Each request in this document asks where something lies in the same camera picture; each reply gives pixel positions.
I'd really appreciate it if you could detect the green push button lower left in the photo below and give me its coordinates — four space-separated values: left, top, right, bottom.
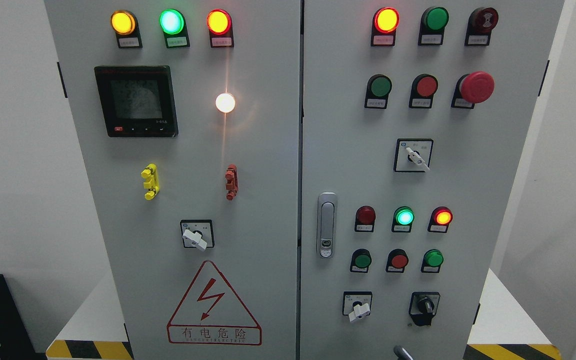
349 248 372 273

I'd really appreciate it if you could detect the green push button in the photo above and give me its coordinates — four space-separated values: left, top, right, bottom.
364 74 393 110
349 248 372 273
420 249 445 274

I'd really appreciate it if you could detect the green push button upper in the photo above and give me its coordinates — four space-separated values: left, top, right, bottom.
364 74 393 110

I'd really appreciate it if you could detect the red push button lower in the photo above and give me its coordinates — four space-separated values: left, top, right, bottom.
385 248 409 273

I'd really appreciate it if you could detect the red push button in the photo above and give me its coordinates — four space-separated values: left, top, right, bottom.
408 73 438 109
385 248 409 273

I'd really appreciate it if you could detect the green push button lower right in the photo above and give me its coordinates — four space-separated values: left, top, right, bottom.
420 249 445 274

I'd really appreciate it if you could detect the red push button upper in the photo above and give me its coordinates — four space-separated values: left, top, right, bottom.
408 73 438 109

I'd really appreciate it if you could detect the red emergency stop mushroom button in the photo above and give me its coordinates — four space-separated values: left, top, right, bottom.
451 71 495 110

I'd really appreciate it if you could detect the red terminal connector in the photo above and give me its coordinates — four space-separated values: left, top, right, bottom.
224 163 239 201

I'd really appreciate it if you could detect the dark red indicator light middle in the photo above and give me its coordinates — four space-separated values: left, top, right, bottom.
354 205 377 233

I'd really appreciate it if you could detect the white lit indicator light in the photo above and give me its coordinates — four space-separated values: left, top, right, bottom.
215 92 236 114

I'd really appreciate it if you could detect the left grey cabinet door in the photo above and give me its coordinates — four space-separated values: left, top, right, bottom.
45 0 301 360

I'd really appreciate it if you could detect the grey cabinet door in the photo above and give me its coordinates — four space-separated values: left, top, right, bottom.
45 0 301 360
299 0 563 360

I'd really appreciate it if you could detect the green lit indicator light middle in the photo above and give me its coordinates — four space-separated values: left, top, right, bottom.
391 206 415 233

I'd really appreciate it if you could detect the green lit indicator light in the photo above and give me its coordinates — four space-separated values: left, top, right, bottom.
391 206 415 233
158 8 190 49

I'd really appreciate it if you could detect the yellow terminal connector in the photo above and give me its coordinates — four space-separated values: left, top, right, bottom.
141 162 160 201

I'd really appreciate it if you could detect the right grey cabinet door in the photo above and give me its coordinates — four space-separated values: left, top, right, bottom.
299 0 563 360

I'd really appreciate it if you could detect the red high voltage warning sticker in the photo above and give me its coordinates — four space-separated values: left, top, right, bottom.
166 260 262 346

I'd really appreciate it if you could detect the orange lit indicator light middle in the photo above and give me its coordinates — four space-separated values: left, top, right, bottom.
427 206 453 234

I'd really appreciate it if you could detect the black digital power meter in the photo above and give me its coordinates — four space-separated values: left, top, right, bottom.
94 65 178 138

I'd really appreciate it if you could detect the red-orange indicator light left door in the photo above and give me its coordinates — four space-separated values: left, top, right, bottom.
206 8 234 48

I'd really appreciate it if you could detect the red lit indicator top right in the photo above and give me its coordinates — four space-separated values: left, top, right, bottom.
370 7 400 47

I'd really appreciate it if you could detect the green lit indicator light top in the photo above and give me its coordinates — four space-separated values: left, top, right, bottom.
158 8 190 49

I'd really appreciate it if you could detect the green indicator top right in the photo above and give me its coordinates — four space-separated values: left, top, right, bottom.
418 6 450 46

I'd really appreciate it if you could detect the yellow indicator light top left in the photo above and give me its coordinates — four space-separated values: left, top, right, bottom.
110 9 143 49

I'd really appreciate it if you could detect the dark red buzzer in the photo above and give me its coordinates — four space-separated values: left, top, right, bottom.
464 7 499 47

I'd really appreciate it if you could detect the silver door lock handle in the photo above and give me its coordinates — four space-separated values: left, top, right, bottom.
316 192 338 259

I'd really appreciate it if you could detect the white selector switch left door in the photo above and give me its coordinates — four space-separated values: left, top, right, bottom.
180 219 215 252

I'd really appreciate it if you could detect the white selector switch upper right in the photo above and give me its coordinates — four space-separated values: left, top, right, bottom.
393 138 434 173

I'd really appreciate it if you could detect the white selector switch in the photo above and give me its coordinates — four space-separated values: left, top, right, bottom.
342 291 373 324
393 138 434 173

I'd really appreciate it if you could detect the white selector switch lower right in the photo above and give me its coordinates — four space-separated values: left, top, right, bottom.
342 291 373 324

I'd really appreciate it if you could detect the black rotary knob switch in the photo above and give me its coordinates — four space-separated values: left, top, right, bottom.
408 291 441 327

